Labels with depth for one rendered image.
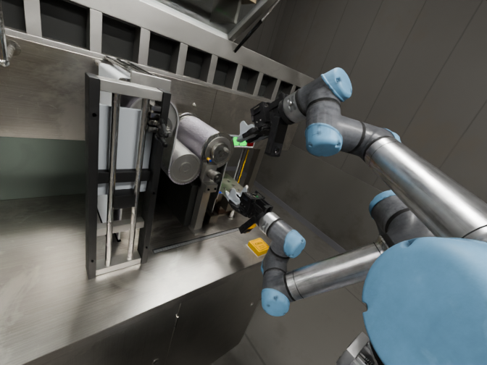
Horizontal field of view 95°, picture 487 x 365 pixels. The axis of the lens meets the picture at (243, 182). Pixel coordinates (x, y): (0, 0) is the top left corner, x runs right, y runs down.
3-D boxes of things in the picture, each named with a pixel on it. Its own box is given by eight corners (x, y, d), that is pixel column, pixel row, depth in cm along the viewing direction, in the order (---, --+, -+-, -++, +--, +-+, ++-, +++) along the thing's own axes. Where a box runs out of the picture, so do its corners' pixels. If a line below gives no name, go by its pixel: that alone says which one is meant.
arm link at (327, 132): (365, 150, 46) (361, 107, 50) (317, 137, 44) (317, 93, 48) (340, 164, 53) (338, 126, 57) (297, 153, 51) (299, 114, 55)
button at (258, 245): (257, 256, 91) (259, 252, 90) (247, 245, 96) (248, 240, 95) (269, 252, 96) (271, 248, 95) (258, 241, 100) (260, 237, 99)
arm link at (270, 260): (257, 285, 71) (268, 260, 67) (259, 261, 81) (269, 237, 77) (280, 293, 71) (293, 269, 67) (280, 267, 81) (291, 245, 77)
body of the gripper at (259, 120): (264, 113, 73) (295, 95, 64) (269, 138, 72) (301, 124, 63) (248, 110, 68) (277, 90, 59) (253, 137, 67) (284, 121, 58)
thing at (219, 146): (209, 157, 82) (220, 140, 81) (206, 155, 83) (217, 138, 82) (222, 164, 87) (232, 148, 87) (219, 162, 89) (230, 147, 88)
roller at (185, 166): (167, 185, 79) (172, 153, 74) (144, 155, 95) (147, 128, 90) (197, 182, 87) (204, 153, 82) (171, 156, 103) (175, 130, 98)
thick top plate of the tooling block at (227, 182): (225, 211, 101) (229, 200, 99) (186, 171, 127) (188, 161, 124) (251, 206, 112) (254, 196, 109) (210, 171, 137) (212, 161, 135)
